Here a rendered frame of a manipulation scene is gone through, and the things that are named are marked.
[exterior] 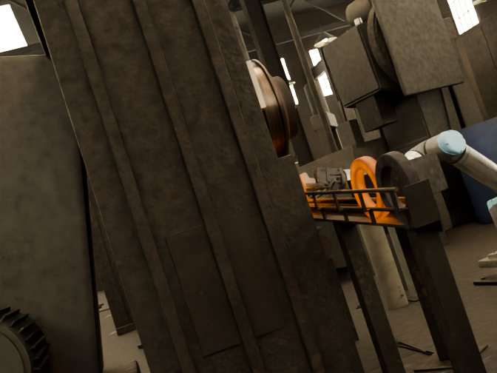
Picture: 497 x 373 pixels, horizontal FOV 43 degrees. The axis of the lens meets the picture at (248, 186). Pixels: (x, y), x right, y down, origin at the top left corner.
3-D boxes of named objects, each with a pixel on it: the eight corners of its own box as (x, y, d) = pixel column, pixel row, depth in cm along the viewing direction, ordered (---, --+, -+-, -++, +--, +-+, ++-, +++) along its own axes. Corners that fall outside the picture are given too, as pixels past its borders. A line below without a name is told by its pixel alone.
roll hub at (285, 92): (293, 134, 264) (272, 70, 265) (277, 146, 291) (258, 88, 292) (305, 130, 265) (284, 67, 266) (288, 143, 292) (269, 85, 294)
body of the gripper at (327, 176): (310, 169, 262) (338, 169, 264) (311, 190, 261) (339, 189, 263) (316, 167, 254) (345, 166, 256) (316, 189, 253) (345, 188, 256)
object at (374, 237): (393, 311, 339) (361, 217, 341) (383, 309, 350) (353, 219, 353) (412, 303, 341) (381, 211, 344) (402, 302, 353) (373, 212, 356)
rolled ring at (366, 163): (381, 226, 191) (371, 229, 190) (353, 175, 199) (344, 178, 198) (399, 197, 175) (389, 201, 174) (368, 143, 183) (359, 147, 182)
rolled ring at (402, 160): (378, 154, 177) (367, 158, 177) (411, 147, 159) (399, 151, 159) (397, 217, 178) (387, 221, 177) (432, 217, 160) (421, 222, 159)
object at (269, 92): (283, 159, 252) (246, 47, 254) (259, 175, 298) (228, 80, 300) (298, 155, 253) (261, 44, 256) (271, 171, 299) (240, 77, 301)
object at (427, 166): (480, 367, 209) (409, 159, 213) (411, 372, 227) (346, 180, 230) (502, 345, 224) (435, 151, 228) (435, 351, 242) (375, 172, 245)
